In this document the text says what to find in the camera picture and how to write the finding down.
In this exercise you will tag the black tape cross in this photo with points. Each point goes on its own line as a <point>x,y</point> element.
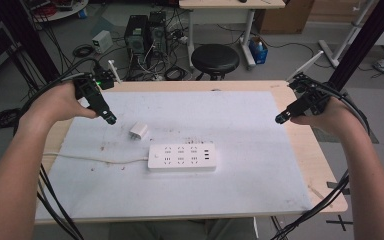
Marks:
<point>339,222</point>

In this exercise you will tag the person's right hand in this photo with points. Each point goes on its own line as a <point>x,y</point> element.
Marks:
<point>335,118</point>

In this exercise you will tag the black metal frame post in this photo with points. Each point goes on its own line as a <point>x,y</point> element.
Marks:
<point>30,40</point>
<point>363,43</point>

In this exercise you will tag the white antenna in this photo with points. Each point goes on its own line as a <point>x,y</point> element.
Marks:
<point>114,70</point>
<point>305,66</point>

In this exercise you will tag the round white table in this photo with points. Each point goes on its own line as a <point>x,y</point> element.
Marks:
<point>60,10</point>

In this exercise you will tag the black round stool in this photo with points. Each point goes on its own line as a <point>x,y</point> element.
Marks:
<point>215,59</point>

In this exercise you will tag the white desk with wooden top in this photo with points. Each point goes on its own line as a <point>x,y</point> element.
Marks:
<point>230,4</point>

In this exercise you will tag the white metal stand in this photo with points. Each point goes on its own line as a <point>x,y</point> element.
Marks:
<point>343,40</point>

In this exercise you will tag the white charger plug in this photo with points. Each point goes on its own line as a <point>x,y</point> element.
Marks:
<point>139,130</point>

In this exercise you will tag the blue box with bottles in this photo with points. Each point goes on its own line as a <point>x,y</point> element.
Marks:
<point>258,51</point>

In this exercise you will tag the white power supply box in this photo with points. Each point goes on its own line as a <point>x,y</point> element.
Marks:
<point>102,41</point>

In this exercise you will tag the white table mat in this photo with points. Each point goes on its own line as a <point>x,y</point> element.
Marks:
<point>230,140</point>

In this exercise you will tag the white power strip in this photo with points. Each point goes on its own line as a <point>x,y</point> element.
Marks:
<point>181,157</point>

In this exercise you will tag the black computer tower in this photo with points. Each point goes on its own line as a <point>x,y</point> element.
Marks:
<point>136,35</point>
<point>157,31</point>

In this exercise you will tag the brown cardboard box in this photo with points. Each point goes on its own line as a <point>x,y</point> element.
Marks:
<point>283,16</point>

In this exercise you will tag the person's left hand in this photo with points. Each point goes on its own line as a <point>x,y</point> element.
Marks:
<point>58,103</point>

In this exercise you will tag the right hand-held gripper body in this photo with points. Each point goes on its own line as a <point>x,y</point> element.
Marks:
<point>315,98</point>

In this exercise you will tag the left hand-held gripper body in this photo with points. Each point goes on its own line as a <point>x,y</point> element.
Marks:
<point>91,80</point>

